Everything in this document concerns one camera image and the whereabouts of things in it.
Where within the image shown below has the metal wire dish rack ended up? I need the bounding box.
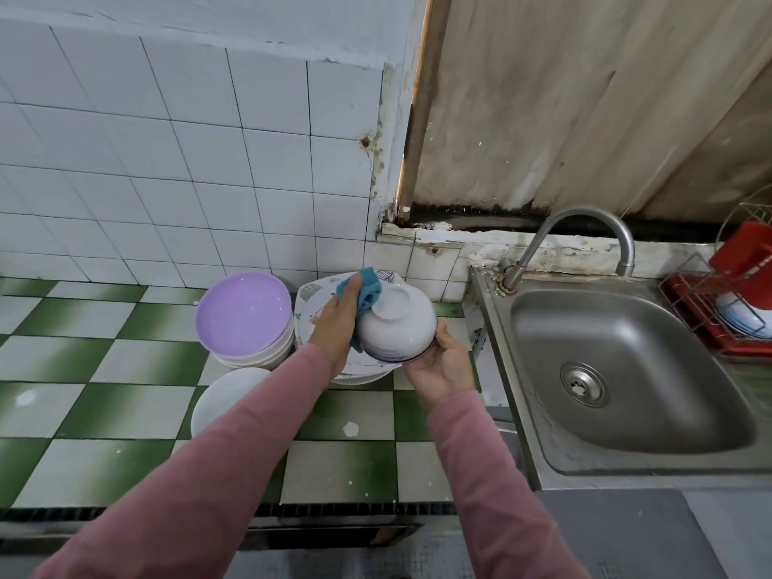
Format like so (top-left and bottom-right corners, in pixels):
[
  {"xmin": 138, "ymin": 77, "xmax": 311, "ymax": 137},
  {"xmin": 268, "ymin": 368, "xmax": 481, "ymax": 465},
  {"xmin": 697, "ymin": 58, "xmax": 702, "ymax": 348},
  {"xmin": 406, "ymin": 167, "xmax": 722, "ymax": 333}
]
[{"xmin": 661, "ymin": 187, "xmax": 772, "ymax": 363}]

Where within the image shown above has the purple plastic bowl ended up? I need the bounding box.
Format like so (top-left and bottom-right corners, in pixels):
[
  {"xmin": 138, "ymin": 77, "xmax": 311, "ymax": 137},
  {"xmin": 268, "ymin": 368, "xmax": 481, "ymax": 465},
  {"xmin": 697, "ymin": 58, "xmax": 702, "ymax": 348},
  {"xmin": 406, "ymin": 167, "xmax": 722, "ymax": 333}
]
[{"xmin": 195, "ymin": 271, "xmax": 297, "ymax": 370}]

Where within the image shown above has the person's left hand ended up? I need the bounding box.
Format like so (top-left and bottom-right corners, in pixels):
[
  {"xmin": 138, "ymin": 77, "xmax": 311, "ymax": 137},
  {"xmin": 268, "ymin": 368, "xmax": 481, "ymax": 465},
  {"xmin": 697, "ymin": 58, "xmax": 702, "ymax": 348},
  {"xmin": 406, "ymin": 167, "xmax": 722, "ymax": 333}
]
[{"xmin": 307, "ymin": 273, "xmax": 363, "ymax": 379}]

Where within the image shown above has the blue cleaning cloth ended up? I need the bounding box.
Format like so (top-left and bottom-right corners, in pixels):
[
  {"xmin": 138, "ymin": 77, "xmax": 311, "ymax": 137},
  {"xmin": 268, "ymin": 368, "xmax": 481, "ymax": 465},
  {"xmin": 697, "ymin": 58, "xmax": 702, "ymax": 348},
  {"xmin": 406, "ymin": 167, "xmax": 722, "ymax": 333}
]
[{"xmin": 335, "ymin": 266, "xmax": 385, "ymax": 321}]

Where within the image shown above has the stack of floral plates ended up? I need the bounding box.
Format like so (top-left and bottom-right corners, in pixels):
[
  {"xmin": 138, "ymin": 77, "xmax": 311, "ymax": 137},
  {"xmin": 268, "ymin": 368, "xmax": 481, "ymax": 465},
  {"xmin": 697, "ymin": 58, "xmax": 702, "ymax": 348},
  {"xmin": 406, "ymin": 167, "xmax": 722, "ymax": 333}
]
[{"xmin": 293, "ymin": 271, "xmax": 407, "ymax": 389}]

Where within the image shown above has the green checkered tile countertop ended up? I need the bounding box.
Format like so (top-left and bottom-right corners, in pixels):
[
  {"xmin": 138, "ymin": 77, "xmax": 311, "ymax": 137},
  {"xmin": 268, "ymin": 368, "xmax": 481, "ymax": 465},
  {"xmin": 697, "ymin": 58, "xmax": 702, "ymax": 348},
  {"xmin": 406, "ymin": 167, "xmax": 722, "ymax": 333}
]
[{"xmin": 0, "ymin": 277, "xmax": 508, "ymax": 521}]

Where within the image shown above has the weathered wooden board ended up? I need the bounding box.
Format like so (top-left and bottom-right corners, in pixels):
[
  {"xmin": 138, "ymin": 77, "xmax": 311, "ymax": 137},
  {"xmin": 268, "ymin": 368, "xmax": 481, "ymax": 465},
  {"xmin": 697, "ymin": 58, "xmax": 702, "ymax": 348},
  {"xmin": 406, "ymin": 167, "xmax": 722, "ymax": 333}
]
[{"xmin": 398, "ymin": 0, "xmax": 772, "ymax": 227}]

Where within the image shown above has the chrome faucet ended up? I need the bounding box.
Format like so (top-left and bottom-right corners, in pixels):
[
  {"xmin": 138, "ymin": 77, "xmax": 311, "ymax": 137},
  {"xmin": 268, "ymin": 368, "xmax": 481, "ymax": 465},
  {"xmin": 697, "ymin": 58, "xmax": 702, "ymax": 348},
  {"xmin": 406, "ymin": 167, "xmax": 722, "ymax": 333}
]
[{"xmin": 498, "ymin": 207, "xmax": 639, "ymax": 297}]

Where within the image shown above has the person's right forearm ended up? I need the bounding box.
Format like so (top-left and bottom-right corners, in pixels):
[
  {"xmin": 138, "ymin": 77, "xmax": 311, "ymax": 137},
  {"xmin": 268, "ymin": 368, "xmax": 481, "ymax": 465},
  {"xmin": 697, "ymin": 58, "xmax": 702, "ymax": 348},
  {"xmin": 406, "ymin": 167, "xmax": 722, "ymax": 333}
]
[{"xmin": 428, "ymin": 389, "xmax": 593, "ymax": 579}]

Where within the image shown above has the person's left forearm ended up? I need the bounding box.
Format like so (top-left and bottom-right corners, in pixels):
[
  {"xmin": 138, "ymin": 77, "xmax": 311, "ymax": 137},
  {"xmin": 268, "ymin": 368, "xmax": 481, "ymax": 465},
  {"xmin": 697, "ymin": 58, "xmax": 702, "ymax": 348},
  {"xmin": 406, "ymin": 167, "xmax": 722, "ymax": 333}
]
[{"xmin": 30, "ymin": 343, "xmax": 338, "ymax": 579}]

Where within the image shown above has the stainless steel sink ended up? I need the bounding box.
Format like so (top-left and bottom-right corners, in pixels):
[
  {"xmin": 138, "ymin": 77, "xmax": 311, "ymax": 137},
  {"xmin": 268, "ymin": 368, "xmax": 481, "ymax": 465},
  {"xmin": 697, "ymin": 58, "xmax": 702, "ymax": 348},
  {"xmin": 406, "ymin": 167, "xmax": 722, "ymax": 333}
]
[{"xmin": 470, "ymin": 265, "xmax": 772, "ymax": 492}]

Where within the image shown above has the red plastic cutlery cup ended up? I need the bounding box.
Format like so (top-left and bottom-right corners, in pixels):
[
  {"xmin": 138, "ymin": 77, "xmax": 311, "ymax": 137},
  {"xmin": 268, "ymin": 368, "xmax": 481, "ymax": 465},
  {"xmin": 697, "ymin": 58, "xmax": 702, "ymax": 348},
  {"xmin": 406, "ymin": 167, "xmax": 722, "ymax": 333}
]
[{"xmin": 709, "ymin": 220, "xmax": 772, "ymax": 312}]

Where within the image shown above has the person's right hand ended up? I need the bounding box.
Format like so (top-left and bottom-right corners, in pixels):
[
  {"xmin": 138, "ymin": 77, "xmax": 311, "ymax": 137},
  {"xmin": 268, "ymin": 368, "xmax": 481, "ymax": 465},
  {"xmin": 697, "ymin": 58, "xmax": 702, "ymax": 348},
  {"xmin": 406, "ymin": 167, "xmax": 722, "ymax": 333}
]
[{"xmin": 404, "ymin": 319, "xmax": 478, "ymax": 413}]

